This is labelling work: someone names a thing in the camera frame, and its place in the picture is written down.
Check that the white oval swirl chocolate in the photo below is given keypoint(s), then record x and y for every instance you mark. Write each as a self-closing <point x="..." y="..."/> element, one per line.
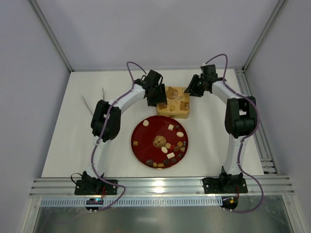
<point x="180" y="134"/>

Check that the grey brown pebble chocolate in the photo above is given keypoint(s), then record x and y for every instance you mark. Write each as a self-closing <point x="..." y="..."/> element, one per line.
<point x="149" y="161"/>

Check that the right aluminium frame rail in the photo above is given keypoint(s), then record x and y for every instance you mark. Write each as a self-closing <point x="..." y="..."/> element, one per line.
<point x="261" y="141"/>

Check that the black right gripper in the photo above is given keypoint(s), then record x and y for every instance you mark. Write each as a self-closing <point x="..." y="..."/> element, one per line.
<point x="193" y="88"/>

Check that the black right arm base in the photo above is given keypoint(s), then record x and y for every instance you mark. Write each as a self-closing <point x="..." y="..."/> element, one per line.
<point x="225" y="184"/>

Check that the white rectangular chocolate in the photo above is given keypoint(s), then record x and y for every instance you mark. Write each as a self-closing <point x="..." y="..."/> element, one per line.
<point x="170" y="155"/>

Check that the gold chocolate tin box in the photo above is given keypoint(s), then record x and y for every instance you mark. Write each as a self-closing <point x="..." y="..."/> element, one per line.
<point x="176" y="115"/>

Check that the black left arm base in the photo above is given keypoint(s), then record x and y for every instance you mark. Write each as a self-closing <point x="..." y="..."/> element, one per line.
<point x="87" y="185"/>

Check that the round red lacquer plate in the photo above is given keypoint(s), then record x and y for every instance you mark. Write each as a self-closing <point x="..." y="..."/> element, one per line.
<point x="156" y="135"/>

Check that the aluminium front rail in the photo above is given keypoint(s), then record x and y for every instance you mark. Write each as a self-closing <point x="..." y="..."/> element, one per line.
<point x="62" y="187"/>

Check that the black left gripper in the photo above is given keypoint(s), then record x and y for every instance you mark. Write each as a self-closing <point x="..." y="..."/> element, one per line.
<point x="157" y="97"/>

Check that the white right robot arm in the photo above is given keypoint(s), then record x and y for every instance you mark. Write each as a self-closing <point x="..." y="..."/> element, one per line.
<point x="240" y="121"/>

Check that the metal tongs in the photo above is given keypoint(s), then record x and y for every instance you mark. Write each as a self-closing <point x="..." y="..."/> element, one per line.
<point x="91" y="104"/>

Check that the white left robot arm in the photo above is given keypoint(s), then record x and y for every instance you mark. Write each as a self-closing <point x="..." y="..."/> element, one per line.
<point x="106" y="125"/>

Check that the silver tin lid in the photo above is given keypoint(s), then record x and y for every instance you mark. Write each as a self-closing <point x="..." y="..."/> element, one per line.
<point x="177" y="100"/>

